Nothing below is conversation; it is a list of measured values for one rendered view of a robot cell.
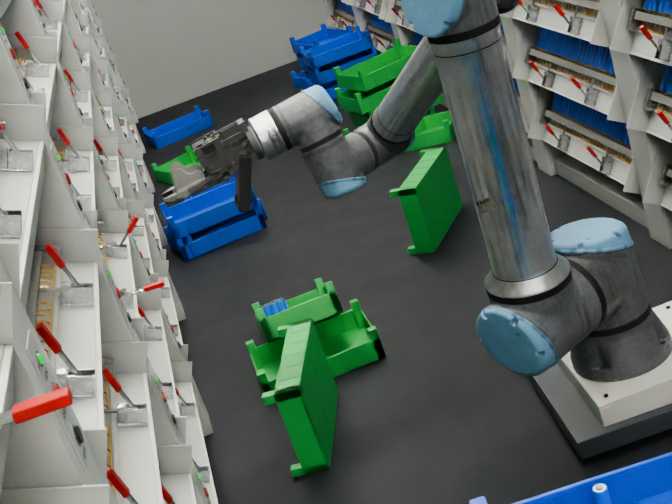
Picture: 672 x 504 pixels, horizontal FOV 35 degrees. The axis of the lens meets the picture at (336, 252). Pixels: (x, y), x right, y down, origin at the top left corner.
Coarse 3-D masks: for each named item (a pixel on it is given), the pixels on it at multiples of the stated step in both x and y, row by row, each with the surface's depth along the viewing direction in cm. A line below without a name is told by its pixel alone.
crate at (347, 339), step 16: (352, 304) 264; (336, 320) 267; (352, 320) 268; (320, 336) 267; (336, 336) 268; (352, 336) 265; (368, 336) 262; (256, 352) 263; (272, 352) 265; (336, 352) 260; (352, 352) 248; (368, 352) 249; (384, 352) 250; (256, 368) 254; (272, 368) 263; (336, 368) 249; (352, 368) 250; (272, 384) 246
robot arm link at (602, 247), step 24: (552, 240) 192; (576, 240) 189; (600, 240) 186; (624, 240) 188; (576, 264) 186; (600, 264) 187; (624, 264) 188; (600, 288) 185; (624, 288) 189; (624, 312) 190
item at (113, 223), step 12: (108, 216) 222; (120, 216) 222; (108, 228) 223; (120, 228) 223; (108, 240) 218; (120, 240) 219; (108, 264) 204; (120, 264) 205; (120, 276) 198; (132, 276) 199; (120, 288) 192; (132, 288) 193; (132, 312) 182
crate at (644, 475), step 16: (640, 464) 128; (656, 464) 129; (592, 480) 129; (608, 480) 129; (624, 480) 129; (640, 480) 129; (656, 480) 130; (544, 496) 129; (560, 496) 129; (576, 496) 129; (592, 496) 130; (624, 496) 130; (640, 496) 130; (656, 496) 130
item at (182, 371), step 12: (180, 372) 237; (180, 384) 237; (180, 396) 221; (192, 396) 231; (180, 408) 221; (192, 408) 222; (192, 420) 221; (192, 432) 216; (192, 444) 211; (204, 444) 211; (192, 456) 207; (204, 456) 207; (204, 468) 199; (204, 480) 198
